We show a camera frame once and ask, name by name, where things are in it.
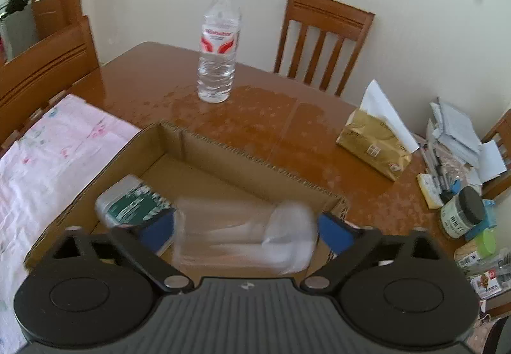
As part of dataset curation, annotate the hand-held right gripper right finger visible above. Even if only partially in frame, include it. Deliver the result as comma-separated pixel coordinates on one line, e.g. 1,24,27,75
301,212,442,293

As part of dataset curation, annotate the cardboard box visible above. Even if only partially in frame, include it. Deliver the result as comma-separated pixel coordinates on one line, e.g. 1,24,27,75
24,120,352,271

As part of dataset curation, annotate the clear water bottle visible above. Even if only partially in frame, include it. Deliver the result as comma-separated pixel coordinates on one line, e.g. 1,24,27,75
197,0,243,103

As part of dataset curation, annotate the printed snack packet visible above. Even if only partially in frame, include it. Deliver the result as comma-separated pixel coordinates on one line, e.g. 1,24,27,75
470,265,504,298

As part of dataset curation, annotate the white bottle with green label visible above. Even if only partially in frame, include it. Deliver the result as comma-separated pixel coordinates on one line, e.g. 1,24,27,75
95,174,177,256

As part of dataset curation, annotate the bunch of pens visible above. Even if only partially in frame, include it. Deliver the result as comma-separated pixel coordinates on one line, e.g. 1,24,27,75
419,139,460,196

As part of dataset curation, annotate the pile of papers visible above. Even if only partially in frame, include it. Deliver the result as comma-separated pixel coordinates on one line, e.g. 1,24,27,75
425,98,507,185

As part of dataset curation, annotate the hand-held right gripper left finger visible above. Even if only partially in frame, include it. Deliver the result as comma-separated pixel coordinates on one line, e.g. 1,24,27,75
51,212,191,293

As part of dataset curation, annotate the gold tissue pack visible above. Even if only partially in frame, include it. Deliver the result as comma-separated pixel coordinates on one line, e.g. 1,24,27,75
336,79,420,181

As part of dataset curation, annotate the green-lidded container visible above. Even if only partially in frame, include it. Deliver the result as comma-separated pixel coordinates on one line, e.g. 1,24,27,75
476,228,498,260

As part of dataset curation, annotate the pink floral cloth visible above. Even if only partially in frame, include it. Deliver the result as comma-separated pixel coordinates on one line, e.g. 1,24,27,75
0,94,142,350

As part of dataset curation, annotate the clear plastic container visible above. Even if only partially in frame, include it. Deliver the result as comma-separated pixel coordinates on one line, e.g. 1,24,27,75
173,196,320,275

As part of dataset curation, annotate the wooden slat-back chair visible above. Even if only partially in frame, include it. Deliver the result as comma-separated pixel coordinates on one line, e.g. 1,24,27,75
273,0,376,97

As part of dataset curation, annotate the black-lidded jar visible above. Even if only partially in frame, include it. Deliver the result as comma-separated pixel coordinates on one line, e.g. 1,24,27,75
440,186,487,239

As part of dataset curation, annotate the yellow note pad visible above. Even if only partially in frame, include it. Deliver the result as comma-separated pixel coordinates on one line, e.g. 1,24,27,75
417,173,445,208

